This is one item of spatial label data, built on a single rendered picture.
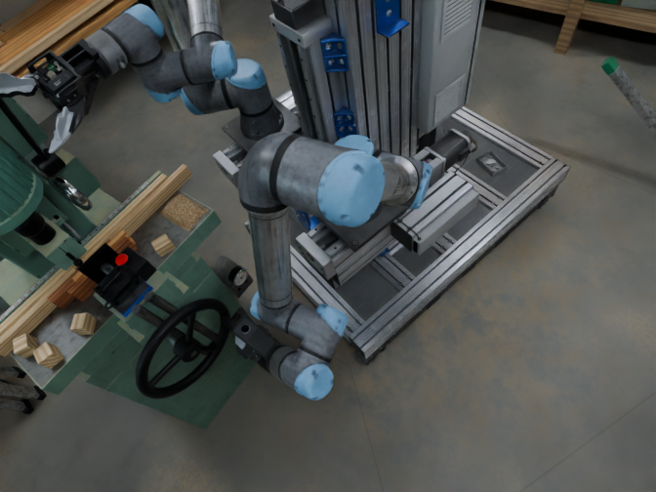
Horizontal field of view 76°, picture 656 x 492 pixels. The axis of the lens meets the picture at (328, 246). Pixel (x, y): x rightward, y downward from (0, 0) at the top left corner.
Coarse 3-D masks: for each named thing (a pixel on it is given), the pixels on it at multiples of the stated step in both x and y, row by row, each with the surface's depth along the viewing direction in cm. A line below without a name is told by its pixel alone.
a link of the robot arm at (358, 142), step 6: (348, 138) 107; (354, 138) 106; (360, 138) 106; (366, 138) 105; (336, 144) 107; (342, 144) 106; (348, 144) 106; (354, 144) 105; (360, 144) 105; (366, 144) 104; (372, 144) 104; (366, 150) 103; (372, 150) 103; (378, 150) 105
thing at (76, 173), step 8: (64, 152) 115; (64, 160) 113; (72, 160) 113; (64, 168) 112; (72, 168) 114; (80, 168) 116; (64, 176) 113; (72, 176) 115; (80, 176) 117; (88, 176) 119; (80, 184) 118; (88, 184) 120; (96, 184) 122; (88, 192) 121
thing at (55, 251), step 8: (56, 232) 101; (64, 232) 101; (56, 240) 100; (64, 240) 100; (72, 240) 101; (40, 248) 99; (48, 248) 99; (56, 248) 99; (64, 248) 101; (72, 248) 102; (80, 248) 104; (48, 256) 98; (56, 256) 100; (64, 256) 102; (80, 256) 105; (56, 264) 101; (64, 264) 102; (72, 264) 104
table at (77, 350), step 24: (216, 216) 122; (144, 240) 118; (192, 240) 118; (168, 264) 115; (72, 312) 109; (96, 312) 108; (48, 336) 106; (72, 336) 105; (96, 336) 105; (144, 336) 106; (24, 360) 104; (72, 360) 103; (48, 384) 100
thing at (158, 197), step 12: (180, 168) 125; (168, 180) 123; (180, 180) 125; (156, 192) 121; (168, 192) 124; (144, 204) 120; (156, 204) 122; (132, 216) 118; (144, 216) 121; (120, 228) 116; (132, 228) 119; (48, 300) 108; (36, 312) 107; (48, 312) 109; (24, 324) 106; (36, 324) 108; (12, 336) 104; (0, 348) 103; (12, 348) 106
